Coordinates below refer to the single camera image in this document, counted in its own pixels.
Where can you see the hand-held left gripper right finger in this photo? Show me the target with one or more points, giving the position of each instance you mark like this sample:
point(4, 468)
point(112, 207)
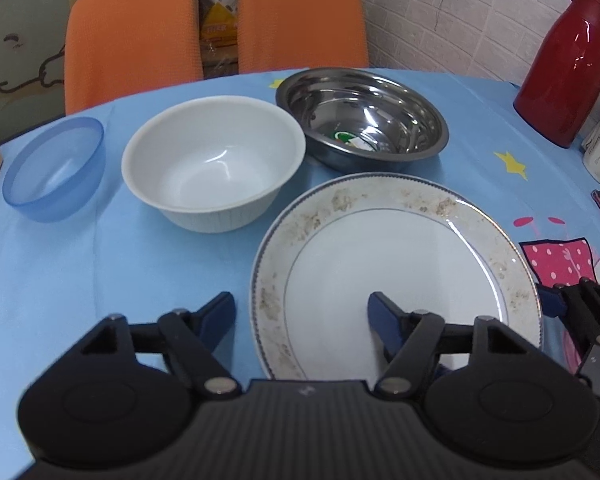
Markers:
point(383, 321)

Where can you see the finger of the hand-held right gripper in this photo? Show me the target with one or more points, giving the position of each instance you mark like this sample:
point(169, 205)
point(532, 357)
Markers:
point(551, 301)

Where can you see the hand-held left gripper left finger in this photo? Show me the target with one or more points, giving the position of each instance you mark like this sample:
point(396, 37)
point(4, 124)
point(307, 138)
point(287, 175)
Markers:
point(219, 316)

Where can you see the white gold-rimmed plate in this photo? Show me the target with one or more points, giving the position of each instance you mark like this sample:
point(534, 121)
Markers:
point(405, 265)

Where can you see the blue cartoon tablecloth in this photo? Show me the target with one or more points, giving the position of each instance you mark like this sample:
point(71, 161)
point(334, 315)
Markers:
point(130, 270)

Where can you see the white ceramic bowl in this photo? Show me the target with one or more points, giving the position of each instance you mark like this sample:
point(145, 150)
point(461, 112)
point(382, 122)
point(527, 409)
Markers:
point(212, 160)

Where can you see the stainless steel bowl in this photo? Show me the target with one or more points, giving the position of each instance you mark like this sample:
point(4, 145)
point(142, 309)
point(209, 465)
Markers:
point(365, 115)

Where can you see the blue translucent plastic bowl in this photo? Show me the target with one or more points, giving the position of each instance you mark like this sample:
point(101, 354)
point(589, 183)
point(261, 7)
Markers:
point(55, 170)

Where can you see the red thermos jug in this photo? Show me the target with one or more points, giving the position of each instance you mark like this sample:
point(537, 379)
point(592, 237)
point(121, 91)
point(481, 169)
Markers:
point(562, 70)

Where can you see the orange chair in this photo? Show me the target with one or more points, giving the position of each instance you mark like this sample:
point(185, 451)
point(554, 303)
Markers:
point(130, 35)
point(300, 15)

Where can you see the yellow printed package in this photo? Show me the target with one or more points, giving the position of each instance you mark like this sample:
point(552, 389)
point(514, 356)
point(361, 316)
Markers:
point(219, 5)

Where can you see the cartoon bear wall board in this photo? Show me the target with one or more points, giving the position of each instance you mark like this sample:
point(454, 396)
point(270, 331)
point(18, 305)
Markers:
point(20, 35)

